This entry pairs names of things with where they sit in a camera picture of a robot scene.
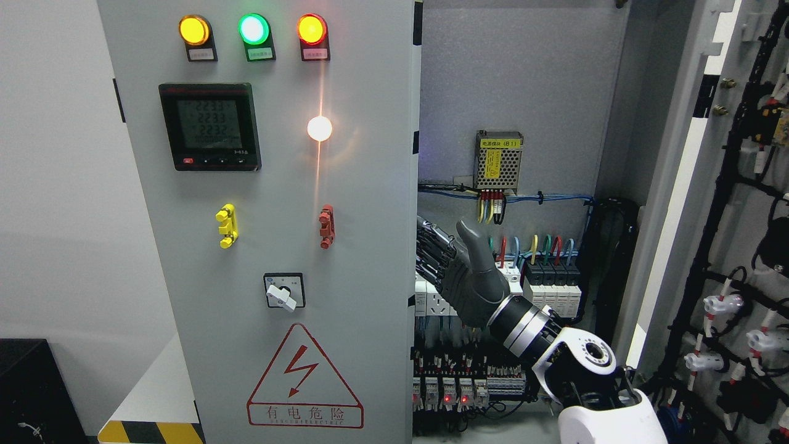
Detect red electric hazard sticker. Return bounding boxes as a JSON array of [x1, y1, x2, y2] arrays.
[[246, 323, 364, 429]]

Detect metal mesh power supply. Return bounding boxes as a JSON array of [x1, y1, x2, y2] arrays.
[[473, 129, 524, 193]]

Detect yellow indicator light left door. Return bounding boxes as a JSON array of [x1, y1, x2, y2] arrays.
[[178, 14, 211, 47]]

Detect black white surge protector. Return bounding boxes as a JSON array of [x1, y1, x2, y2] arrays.
[[522, 263, 583, 321]]

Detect white rotary selector switch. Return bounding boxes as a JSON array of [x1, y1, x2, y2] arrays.
[[262, 272, 306, 313]]

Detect white indicator light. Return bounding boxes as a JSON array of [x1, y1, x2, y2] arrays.
[[306, 115, 333, 142]]

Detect red indicator light left door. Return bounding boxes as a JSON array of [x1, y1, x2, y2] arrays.
[[298, 14, 328, 46]]

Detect white socket breaker row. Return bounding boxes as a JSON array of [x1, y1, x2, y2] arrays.
[[414, 261, 523, 316]]

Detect black right cable loom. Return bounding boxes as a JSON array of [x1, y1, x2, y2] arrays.
[[579, 197, 666, 395]]

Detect black box at left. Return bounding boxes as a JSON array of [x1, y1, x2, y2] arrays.
[[1, 339, 88, 443]]

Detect grey robotic right hand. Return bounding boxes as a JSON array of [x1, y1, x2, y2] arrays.
[[416, 216, 510, 327]]

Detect green indicator light left door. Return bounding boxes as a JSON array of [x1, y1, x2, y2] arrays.
[[237, 12, 271, 46]]

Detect black digital power meter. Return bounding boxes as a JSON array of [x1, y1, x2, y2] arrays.
[[158, 83, 261, 172]]

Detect yellow terminal connector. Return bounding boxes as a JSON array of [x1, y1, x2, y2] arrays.
[[215, 203, 239, 249]]

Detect red terminal connector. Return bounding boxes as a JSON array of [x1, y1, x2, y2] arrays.
[[318, 204, 336, 250]]

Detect grey cabinet door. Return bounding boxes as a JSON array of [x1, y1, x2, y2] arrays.
[[597, 1, 787, 443], [98, 1, 420, 443]]

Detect relay terminal row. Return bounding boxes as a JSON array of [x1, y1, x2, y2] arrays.
[[411, 338, 539, 413]]

